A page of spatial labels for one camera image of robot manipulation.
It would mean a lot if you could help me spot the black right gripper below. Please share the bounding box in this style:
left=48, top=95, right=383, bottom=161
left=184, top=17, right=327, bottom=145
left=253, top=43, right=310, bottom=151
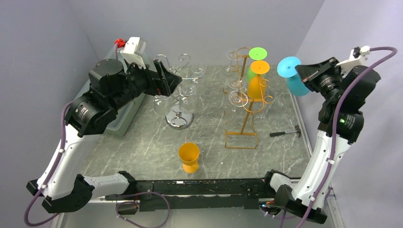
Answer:
left=296, top=57, right=346, bottom=101

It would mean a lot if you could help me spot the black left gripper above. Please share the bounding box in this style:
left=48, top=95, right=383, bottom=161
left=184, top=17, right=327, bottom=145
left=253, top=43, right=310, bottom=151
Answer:
left=109, top=57, right=182, bottom=111

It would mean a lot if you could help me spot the blue plastic wine glass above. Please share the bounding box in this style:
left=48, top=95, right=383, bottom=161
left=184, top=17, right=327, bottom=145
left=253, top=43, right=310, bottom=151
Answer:
left=277, top=56, right=311, bottom=96

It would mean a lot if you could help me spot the orange plastic wine glass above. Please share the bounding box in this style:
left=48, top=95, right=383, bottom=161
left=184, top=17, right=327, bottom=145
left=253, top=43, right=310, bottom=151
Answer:
left=178, top=142, right=200, bottom=173
left=247, top=60, right=270, bottom=99

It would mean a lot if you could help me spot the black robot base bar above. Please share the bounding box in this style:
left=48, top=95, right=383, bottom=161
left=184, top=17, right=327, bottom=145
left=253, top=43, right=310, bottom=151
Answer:
left=105, top=178, right=275, bottom=212

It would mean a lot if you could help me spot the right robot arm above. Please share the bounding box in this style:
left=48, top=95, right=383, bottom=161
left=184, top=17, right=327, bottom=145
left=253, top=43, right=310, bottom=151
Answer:
left=262, top=57, right=381, bottom=224

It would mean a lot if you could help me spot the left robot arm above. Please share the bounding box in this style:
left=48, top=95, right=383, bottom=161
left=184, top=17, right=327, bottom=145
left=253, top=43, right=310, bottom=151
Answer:
left=27, top=59, right=182, bottom=214

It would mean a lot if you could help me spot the green plastic wine glass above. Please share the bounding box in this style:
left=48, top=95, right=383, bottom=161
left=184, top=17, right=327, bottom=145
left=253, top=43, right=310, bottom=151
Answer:
left=246, top=47, right=268, bottom=83

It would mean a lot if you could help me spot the clear wine glass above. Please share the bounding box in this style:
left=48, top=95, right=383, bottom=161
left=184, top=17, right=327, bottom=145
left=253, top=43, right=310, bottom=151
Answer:
left=227, top=75, right=247, bottom=92
left=226, top=50, right=241, bottom=73
left=227, top=90, right=249, bottom=112

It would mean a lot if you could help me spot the translucent green storage box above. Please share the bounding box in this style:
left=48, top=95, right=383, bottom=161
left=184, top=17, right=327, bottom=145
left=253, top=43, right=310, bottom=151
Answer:
left=75, top=47, right=151, bottom=137

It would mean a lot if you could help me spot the chrome wire glass rack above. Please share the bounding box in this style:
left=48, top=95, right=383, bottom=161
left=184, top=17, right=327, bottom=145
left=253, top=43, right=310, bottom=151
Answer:
left=154, top=68, right=204, bottom=130

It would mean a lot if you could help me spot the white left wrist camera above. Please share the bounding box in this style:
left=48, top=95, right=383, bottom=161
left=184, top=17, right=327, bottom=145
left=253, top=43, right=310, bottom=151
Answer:
left=120, top=37, right=147, bottom=69

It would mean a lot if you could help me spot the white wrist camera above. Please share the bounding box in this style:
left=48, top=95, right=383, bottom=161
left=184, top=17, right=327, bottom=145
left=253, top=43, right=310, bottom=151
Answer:
left=120, top=37, right=147, bottom=69
left=337, top=46, right=371, bottom=73

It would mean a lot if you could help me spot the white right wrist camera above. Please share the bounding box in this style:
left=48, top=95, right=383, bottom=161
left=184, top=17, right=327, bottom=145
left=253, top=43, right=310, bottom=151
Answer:
left=337, top=46, right=371, bottom=73

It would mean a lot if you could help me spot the gold wire glass rack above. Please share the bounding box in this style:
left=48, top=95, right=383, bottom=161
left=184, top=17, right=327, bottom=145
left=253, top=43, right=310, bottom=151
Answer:
left=223, top=47, right=274, bottom=149

